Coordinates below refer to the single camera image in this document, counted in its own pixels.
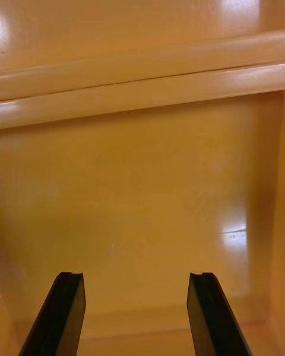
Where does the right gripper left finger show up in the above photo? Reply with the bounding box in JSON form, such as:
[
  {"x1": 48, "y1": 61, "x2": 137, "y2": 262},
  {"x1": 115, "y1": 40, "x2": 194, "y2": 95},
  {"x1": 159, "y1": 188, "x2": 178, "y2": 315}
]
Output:
[{"x1": 18, "y1": 271, "x2": 87, "y2": 356}]

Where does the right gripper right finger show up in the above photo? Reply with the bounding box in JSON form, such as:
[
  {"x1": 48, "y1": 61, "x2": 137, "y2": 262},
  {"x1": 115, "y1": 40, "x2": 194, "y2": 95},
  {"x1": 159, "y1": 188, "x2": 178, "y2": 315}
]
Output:
[{"x1": 186, "y1": 272, "x2": 254, "y2": 356}]

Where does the yellow-orange plastic bin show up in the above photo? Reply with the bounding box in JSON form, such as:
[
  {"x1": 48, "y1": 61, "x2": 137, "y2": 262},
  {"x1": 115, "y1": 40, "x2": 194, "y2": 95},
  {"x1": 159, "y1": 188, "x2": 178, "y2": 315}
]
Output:
[
  {"x1": 0, "y1": 0, "x2": 285, "y2": 101},
  {"x1": 0, "y1": 63, "x2": 285, "y2": 356}
]

